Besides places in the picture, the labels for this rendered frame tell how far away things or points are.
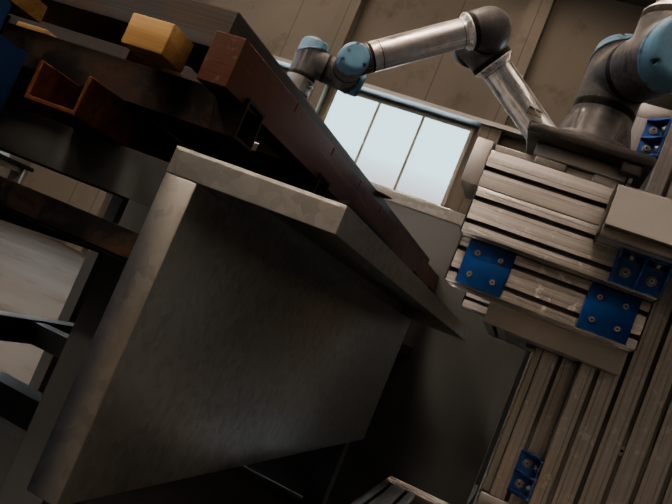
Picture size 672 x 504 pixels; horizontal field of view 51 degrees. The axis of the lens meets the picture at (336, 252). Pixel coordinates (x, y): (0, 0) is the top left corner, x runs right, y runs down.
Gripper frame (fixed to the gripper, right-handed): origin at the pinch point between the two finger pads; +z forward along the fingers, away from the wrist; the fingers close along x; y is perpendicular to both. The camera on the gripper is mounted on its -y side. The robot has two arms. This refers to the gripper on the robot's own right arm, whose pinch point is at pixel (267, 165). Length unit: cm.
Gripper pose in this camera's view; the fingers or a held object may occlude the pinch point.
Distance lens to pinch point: 188.4
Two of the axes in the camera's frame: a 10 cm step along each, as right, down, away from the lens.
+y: -2.7, -2.0, -9.4
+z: -3.8, 9.2, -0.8
